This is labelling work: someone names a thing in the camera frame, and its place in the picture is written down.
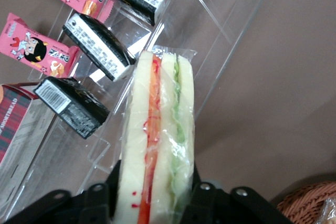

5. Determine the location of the triangle sandwich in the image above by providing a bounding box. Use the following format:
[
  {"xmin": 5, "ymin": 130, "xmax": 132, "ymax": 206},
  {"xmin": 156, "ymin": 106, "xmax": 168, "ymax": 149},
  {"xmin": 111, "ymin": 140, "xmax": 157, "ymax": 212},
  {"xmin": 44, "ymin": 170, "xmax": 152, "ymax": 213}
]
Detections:
[{"xmin": 114, "ymin": 45, "xmax": 198, "ymax": 224}]

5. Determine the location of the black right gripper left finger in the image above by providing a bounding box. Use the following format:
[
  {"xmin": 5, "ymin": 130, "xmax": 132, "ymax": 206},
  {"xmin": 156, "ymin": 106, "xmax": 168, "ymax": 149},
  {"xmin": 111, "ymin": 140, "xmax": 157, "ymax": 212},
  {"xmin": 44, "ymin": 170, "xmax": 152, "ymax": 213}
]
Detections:
[{"xmin": 5, "ymin": 159, "xmax": 124, "ymax": 224}]

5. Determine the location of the brown wicker basket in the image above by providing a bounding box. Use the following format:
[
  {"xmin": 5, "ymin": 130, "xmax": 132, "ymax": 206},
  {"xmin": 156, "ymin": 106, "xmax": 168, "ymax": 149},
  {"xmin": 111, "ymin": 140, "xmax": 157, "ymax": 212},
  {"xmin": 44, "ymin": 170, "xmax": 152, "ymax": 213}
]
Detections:
[{"xmin": 276, "ymin": 180, "xmax": 336, "ymax": 224}]

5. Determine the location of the red tartan shortbread box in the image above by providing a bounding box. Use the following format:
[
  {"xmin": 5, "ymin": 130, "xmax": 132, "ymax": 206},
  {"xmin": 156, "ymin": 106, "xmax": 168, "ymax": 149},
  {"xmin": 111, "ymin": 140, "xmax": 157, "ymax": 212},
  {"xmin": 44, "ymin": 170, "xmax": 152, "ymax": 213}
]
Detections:
[{"xmin": 0, "ymin": 82, "xmax": 57, "ymax": 168}]

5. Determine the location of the clear bag of crackers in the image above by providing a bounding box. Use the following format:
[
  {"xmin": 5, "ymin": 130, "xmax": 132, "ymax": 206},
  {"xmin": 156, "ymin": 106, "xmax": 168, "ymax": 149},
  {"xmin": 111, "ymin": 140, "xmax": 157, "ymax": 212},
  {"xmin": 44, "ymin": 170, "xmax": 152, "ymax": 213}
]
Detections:
[{"xmin": 318, "ymin": 198, "xmax": 336, "ymax": 224}]

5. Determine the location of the clear acrylic tiered stand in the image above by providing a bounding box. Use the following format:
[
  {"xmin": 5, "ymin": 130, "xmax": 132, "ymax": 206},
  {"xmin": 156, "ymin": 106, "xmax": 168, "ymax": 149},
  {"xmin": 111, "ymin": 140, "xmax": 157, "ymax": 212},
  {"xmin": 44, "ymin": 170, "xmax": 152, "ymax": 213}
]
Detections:
[{"xmin": 0, "ymin": 0, "xmax": 279, "ymax": 204}]

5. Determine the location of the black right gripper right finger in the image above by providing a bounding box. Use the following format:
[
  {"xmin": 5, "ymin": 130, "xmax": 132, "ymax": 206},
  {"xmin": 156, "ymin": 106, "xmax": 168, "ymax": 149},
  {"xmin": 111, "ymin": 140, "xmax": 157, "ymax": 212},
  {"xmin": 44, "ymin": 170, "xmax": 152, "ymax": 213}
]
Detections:
[{"xmin": 181, "ymin": 171, "xmax": 292, "ymax": 224}]

